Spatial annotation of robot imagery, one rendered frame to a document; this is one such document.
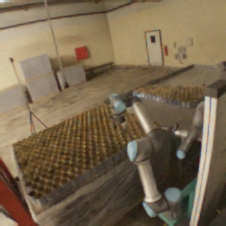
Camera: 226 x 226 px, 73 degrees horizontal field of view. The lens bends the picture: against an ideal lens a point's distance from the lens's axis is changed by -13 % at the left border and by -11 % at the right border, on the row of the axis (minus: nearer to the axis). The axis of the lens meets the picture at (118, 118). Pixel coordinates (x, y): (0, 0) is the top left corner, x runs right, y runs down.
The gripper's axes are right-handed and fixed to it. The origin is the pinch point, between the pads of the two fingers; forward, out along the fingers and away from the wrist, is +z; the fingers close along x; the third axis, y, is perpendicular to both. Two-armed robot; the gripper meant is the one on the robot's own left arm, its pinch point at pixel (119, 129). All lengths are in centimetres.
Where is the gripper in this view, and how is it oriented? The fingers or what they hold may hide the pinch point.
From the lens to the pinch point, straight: 150.3
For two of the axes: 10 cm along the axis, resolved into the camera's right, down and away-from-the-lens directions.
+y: -7.6, 3.7, -5.3
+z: 1.5, 8.9, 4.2
